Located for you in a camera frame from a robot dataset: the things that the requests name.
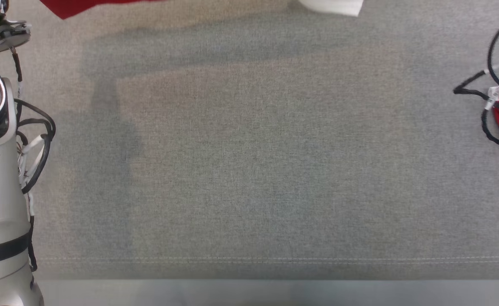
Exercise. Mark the grey fabric sofa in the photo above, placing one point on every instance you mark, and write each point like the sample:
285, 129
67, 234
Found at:
249, 148

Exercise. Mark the red jersey shirt white sleeves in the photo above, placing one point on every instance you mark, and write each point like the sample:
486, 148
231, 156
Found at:
69, 6

